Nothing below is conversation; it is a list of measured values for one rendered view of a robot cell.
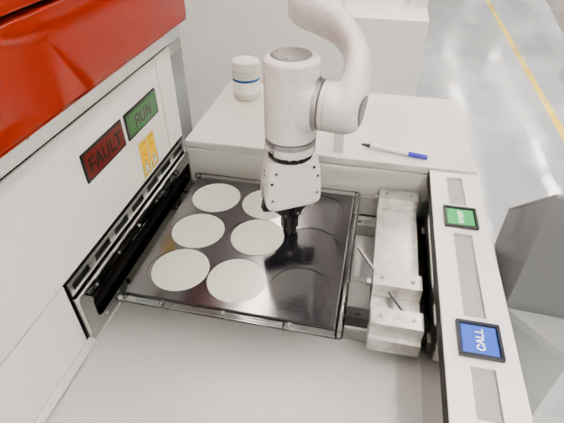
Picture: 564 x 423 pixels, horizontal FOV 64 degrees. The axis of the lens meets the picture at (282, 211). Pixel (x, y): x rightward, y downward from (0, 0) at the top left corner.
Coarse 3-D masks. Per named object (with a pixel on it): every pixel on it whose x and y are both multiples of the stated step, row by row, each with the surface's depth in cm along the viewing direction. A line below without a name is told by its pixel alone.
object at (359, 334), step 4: (336, 316) 76; (344, 328) 74; (348, 328) 74; (352, 328) 74; (356, 328) 74; (360, 328) 74; (364, 328) 74; (344, 332) 75; (348, 332) 75; (352, 332) 75; (356, 332) 74; (360, 332) 74; (364, 332) 74; (344, 336) 76; (348, 336) 75; (352, 336) 75; (356, 336) 75; (360, 336) 75; (364, 336) 74; (356, 340) 76; (360, 340) 75; (364, 340) 75
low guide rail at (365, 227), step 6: (360, 222) 95; (366, 222) 95; (372, 222) 95; (348, 228) 96; (360, 228) 95; (366, 228) 95; (372, 228) 95; (360, 234) 96; (366, 234) 96; (372, 234) 96
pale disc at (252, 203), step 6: (252, 192) 95; (258, 192) 95; (246, 198) 94; (252, 198) 94; (258, 198) 94; (246, 204) 92; (252, 204) 92; (258, 204) 92; (246, 210) 91; (252, 210) 91; (258, 210) 91; (252, 216) 89; (258, 216) 89; (264, 216) 89; (270, 216) 89; (276, 216) 89
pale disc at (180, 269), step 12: (180, 252) 81; (192, 252) 81; (156, 264) 79; (168, 264) 79; (180, 264) 78; (192, 264) 78; (204, 264) 78; (156, 276) 76; (168, 276) 76; (180, 276) 76; (192, 276) 76; (204, 276) 76; (168, 288) 74; (180, 288) 74
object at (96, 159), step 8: (120, 128) 74; (112, 136) 72; (120, 136) 74; (104, 144) 70; (112, 144) 72; (120, 144) 74; (88, 152) 66; (96, 152) 68; (104, 152) 70; (112, 152) 72; (88, 160) 66; (96, 160) 68; (104, 160) 70; (88, 168) 66; (96, 168) 68
